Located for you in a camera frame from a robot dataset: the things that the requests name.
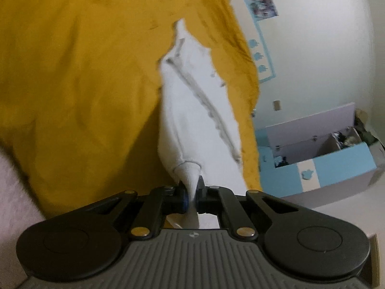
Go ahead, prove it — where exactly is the white printed t-shirt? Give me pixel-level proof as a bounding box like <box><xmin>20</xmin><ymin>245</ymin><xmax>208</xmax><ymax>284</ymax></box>
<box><xmin>158</xmin><ymin>19</ymin><xmax>247</xmax><ymax>229</ymax></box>

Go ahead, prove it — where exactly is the fluffy white sleeve forearm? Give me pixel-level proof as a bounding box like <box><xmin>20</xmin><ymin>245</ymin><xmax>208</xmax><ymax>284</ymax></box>
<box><xmin>1</xmin><ymin>149</ymin><xmax>44</xmax><ymax>288</ymax></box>

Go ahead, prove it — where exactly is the blue lilac storage cabinet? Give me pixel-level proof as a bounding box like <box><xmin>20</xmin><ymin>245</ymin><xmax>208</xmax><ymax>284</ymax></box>
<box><xmin>256</xmin><ymin>103</ymin><xmax>384</xmax><ymax>208</ymax></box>

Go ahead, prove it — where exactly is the mustard yellow bed cover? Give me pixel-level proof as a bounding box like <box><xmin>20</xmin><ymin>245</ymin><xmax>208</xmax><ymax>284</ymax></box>
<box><xmin>1</xmin><ymin>0</ymin><xmax>260</xmax><ymax>217</ymax></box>

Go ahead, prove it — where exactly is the white blue headboard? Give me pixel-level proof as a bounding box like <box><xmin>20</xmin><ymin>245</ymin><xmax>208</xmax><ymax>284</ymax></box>
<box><xmin>244</xmin><ymin>0</ymin><xmax>276</xmax><ymax>83</ymax></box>

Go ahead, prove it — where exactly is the beige wall socket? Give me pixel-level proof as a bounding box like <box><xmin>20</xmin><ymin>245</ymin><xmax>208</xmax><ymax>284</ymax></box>
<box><xmin>273</xmin><ymin>100</ymin><xmax>281</xmax><ymax>111</ymax></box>

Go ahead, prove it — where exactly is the wall posters strip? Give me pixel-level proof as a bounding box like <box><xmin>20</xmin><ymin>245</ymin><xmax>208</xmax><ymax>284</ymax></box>
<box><xmin>247</xmin><ymin>0</ymin><xmax>278</xmax><ymax>21</ymax></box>

